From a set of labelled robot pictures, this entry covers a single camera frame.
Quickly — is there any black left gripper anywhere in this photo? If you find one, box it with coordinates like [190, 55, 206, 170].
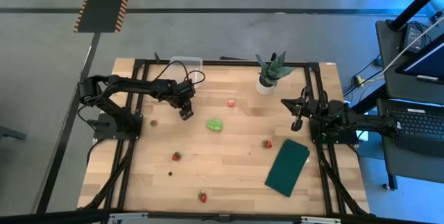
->
[169, 80, 197, 121]

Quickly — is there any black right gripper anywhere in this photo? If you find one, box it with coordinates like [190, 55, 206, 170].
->
[280, 95, 322, 132]

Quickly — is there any light green toy vegetable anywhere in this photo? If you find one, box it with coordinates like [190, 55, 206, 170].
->
[205, 119, 224, 132]

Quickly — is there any clear plastic tupperware container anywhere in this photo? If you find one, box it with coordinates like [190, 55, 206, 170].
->
[168, 56, 204, 86]

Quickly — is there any white plant pot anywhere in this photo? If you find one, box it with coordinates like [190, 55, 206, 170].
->
[255, 75, 277, 96]

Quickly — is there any green spiky potted plant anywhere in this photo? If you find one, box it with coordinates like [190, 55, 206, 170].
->
[255, 51, 296, 87]

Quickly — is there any dark green cloth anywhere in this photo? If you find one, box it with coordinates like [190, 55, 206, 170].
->
[264, 139, 311, 198]

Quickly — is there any grey side desk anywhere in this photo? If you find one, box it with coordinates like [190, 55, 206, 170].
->
[375, 19, 444, 105]

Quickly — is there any black keyboard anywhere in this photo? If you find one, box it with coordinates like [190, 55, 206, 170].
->
[388, 107, 444, 157]

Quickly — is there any grey laptop desk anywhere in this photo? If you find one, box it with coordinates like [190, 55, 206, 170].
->
[377, 98, 444, 185]

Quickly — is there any black hazard-striped floor mat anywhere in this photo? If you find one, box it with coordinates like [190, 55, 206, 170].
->
[73, 0, 135, 33]

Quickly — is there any black power adapter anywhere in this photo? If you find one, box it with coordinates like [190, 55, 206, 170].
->
[402, 22, 426, 53]

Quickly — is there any black rig crossbar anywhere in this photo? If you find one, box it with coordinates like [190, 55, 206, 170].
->
[0, 209, 444, 224]

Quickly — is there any black rig pole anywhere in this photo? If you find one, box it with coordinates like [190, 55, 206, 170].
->
[387, 0, 444, 32]

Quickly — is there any grey chair leg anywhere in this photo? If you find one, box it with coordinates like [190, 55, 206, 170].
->
[0, 125, 28, 141]

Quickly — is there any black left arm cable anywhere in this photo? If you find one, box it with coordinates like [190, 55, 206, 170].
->
[152, 60, 207, 87]

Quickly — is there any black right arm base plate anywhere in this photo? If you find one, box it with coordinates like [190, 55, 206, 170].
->
[309, 118, 359, 145]

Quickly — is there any black aluminium frame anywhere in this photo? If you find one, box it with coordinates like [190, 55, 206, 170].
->
[83, 56, 370, 216]

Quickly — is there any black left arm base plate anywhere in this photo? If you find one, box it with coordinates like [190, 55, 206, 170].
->
[92, 112, 143, 140]

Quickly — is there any white cable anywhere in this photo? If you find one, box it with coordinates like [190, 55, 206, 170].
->
[379, 15, 444, 76]

